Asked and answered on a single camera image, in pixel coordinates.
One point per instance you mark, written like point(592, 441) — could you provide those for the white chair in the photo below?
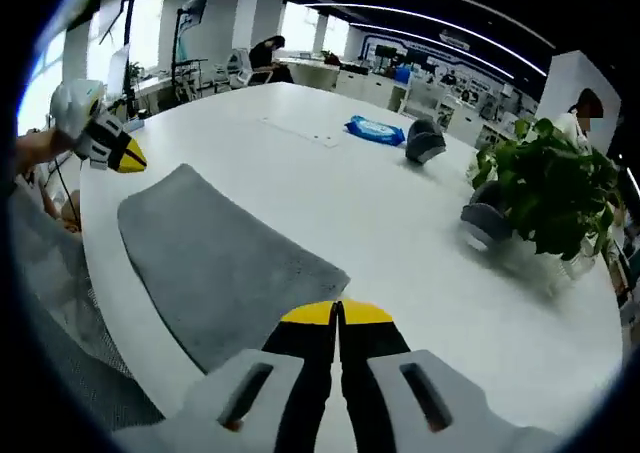
point(420, 98)

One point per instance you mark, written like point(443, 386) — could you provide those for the large dark monitor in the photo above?
point(112, 18)

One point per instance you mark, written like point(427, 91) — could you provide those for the blue wipes packet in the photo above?
point(374, 130)

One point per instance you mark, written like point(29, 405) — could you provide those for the white monitor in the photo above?
point(119, 70)

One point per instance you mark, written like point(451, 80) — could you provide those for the grey mesh chair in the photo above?
point(60, 323)

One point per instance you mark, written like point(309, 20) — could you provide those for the green potted plant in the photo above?
point(550, 193)

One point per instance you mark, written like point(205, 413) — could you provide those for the person's left hand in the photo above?
point(42, 148)

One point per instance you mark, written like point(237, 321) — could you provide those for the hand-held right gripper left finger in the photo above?
point(280, 403)

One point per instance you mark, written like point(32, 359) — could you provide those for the small dark monitor on stand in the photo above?
point(192, 8)

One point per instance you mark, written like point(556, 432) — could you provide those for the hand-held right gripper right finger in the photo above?
point(380, 403)

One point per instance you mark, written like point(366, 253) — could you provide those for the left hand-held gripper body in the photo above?
point(75, 105)

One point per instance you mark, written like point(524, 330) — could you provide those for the grey towel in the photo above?
point(215, 268)

